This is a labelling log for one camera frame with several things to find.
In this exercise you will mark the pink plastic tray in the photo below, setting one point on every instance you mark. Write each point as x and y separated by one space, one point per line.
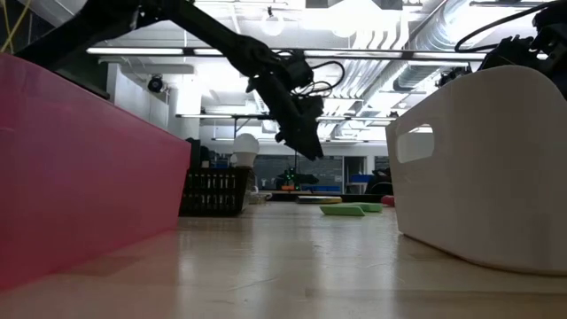
88 177

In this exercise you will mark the black metal table frame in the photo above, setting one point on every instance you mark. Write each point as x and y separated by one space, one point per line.
283 197

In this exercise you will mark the fluorescent ceiling light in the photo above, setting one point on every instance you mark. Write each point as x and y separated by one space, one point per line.
133 51

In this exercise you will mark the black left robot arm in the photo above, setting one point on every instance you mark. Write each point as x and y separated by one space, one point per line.
212 26

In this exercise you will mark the silver ventilation duct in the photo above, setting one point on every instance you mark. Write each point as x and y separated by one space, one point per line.
425 40

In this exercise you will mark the black slotted plastic basket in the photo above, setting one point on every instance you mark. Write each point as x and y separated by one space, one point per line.
215 192

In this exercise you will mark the black office chair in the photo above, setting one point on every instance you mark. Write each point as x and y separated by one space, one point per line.
381 184

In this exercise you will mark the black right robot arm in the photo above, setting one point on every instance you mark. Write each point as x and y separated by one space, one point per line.
556 40

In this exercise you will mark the white light bulb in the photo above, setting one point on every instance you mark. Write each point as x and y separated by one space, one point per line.
246 148

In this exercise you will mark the black background robot arm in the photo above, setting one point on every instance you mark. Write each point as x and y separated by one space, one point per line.
301 178

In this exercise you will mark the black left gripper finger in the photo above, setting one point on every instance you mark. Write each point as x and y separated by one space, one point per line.
297 141
314 144

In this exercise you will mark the black ceiling spotlight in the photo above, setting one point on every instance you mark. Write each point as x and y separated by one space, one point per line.
454 75
155 84

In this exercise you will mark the white plastic bin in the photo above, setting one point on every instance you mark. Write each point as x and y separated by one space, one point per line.
478 199

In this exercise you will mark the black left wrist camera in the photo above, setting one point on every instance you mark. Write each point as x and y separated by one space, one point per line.
301 71

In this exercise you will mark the blue storage bin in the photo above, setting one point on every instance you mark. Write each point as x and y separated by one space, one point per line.
359 178
328 188

